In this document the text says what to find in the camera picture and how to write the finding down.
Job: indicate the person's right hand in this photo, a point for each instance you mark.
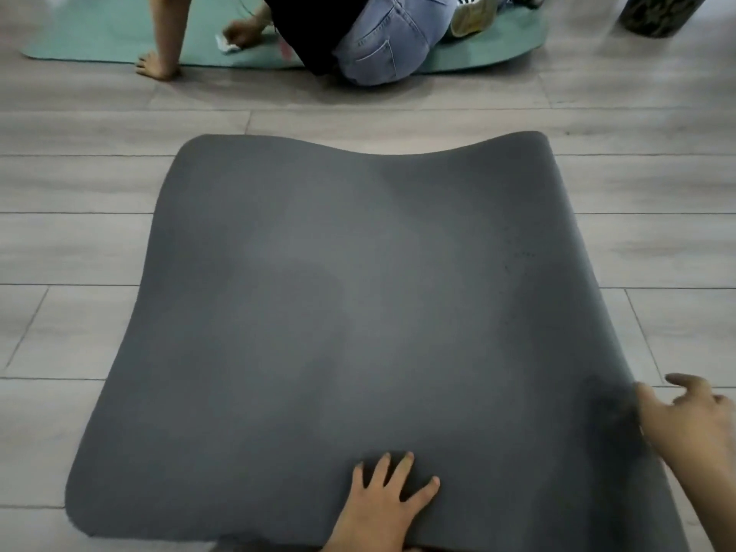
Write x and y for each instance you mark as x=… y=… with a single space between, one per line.
x=696 y=431

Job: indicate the green foam mat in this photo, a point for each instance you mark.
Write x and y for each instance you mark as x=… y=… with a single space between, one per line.
x=98 y=34

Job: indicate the person's left hand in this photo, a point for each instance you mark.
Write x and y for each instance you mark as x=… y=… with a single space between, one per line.
x=379 y=511

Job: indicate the dark grey yoga mat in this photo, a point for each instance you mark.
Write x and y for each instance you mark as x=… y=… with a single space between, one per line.
x=345 y=310

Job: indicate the another person's forearm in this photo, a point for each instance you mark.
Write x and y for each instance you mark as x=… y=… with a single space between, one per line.
x=169 y=22
x=263 y=17

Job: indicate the dark patterned trash bin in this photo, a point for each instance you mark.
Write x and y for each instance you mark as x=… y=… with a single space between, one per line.
x=661 y=14

